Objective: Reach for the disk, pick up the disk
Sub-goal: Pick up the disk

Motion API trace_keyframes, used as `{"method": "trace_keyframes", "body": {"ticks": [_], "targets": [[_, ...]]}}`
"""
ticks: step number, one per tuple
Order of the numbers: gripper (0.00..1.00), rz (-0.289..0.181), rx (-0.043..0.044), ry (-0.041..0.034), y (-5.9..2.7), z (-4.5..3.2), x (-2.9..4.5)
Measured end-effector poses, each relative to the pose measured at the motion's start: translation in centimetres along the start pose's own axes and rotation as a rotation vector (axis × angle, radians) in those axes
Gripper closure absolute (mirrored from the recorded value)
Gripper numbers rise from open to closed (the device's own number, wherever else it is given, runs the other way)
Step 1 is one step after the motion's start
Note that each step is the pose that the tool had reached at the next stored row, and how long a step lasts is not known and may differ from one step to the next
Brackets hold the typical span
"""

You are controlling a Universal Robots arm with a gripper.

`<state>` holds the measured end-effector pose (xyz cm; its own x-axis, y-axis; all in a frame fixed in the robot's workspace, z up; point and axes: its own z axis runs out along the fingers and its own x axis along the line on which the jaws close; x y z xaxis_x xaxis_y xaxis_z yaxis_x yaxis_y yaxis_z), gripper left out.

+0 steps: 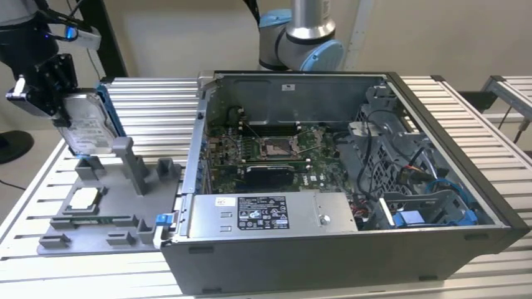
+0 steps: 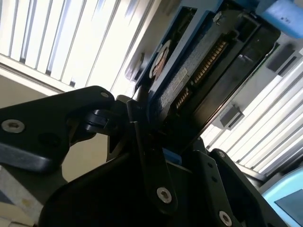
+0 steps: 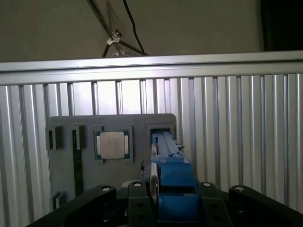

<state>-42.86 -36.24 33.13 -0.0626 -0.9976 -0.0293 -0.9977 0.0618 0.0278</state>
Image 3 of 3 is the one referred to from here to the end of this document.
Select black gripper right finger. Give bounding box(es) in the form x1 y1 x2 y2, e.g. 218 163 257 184
199 182 303 227

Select dark RAM stick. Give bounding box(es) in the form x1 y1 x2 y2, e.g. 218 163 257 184
72 129 84 197

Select grey parts rack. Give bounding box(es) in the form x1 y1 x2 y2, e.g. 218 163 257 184
45 113 178 211

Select hard disk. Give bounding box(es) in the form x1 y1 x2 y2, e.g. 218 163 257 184
150 129 202 227

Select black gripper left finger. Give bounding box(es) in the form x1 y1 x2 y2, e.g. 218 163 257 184
23 181 152 227

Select metal tripod legs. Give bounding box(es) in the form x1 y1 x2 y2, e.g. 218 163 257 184
86 0 151 59

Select black upright post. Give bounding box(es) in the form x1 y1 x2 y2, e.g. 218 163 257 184
261 0 303 52

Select silver CPU chip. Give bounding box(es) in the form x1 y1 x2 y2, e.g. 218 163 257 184
94 129 131 162

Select thin black floor cable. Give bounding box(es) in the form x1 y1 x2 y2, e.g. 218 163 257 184
122 0 147 54

